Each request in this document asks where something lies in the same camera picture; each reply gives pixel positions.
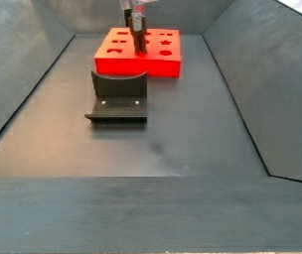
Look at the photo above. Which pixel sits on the red shape sorter block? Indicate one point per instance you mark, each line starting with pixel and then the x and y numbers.
pixel 114 57

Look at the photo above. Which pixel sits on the black curved fixture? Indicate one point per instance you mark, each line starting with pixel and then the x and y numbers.
pixel 120 97

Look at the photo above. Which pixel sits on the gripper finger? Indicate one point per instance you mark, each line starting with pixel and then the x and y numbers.
pixel 125 10
pixel 136 15

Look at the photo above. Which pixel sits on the brown three prong object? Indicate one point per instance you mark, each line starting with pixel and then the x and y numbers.
pixel 139 38

